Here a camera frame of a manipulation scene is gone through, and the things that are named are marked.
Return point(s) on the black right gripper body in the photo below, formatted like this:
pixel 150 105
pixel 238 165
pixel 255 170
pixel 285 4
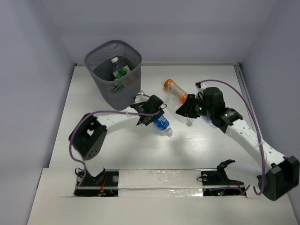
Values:
pixel 202 109

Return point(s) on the green soda bottle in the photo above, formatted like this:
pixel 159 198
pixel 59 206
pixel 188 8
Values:
pixel 121 74

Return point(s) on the long orange capped bottle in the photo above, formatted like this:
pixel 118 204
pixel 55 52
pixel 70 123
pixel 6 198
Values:
pixel 175 90

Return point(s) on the clear bottle blue label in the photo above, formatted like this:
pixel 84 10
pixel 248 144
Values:
pixel 163 125

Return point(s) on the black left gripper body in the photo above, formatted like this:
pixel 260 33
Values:
pixel 145 116

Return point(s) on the metal rail right wall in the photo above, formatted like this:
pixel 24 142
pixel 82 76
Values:
pixel 245 94

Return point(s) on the silver taped front rail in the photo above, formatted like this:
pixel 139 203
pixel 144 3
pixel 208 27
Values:
pixel 159 183

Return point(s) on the clear bottle light blue cap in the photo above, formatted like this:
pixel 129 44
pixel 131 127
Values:
pixel 206 118

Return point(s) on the grey mesh waste bin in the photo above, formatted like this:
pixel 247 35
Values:
pixel 98 63

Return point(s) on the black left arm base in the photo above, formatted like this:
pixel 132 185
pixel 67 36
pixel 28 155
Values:
pixel 105 184

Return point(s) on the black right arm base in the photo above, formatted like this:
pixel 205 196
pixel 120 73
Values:
pixel 216 182

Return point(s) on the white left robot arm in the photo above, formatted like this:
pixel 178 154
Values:
pixel 87 138

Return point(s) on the crushed clear bottle white cap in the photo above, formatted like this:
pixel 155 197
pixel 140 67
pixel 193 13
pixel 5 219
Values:
pixel 173 104

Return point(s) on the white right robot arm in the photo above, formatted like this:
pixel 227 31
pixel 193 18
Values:
pixel 276 175

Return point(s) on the orange juice bottle brown cap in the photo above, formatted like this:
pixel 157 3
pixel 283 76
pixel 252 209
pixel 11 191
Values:
pixel 130 80

